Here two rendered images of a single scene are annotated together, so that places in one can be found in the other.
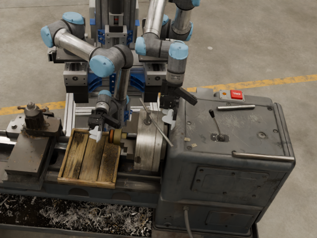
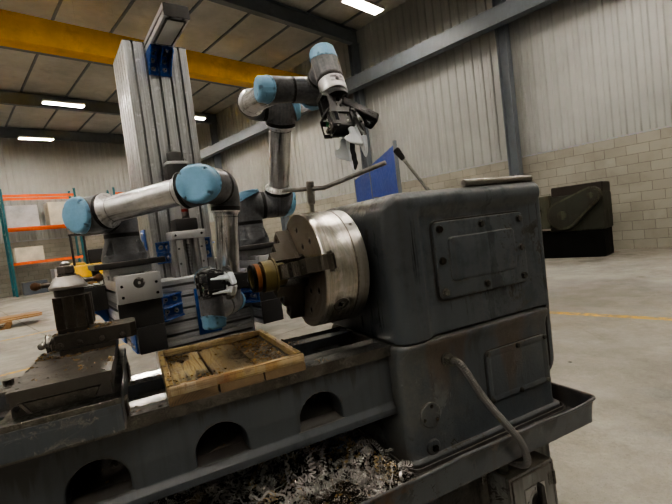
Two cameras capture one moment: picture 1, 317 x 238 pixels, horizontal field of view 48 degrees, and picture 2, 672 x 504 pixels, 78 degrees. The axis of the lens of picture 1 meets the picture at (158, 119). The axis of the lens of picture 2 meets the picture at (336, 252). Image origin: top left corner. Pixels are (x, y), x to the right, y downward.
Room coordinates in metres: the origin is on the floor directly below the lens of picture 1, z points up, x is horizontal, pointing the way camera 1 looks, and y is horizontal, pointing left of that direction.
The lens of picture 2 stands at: (0.08, 0.45, 1.18)
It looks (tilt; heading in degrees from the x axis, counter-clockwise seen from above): 3 degrees down; 337
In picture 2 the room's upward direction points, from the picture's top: 7 degrees counter-clockwise
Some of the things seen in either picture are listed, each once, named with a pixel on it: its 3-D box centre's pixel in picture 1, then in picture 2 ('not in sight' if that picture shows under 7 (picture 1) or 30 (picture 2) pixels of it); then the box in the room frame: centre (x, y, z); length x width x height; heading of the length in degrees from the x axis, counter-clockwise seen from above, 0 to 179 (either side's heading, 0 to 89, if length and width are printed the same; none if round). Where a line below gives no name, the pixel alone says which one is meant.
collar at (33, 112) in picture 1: (31, 109); (67, 282); (1.23, 0.66, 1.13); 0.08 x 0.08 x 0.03
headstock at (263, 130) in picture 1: (221, 147); (428, 255); (1.22, -0.35, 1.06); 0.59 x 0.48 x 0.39; 93
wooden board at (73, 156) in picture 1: (92, 157); (225, 359); (1.17, 0.33, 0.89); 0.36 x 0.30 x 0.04; 3
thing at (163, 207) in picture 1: (199, 206); (448, 439); (1.22, -0.35, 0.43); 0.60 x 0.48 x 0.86; 93
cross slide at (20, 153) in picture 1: (33, 141); (75, 365); (1.17, 0.66, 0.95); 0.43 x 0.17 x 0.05; 3
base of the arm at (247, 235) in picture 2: not in sight; (250, 233); (1.87, 0.08, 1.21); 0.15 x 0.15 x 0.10
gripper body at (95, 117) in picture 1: (97, 120); (214, 282); (1.28, 0.32, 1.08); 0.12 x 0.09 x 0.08; 3
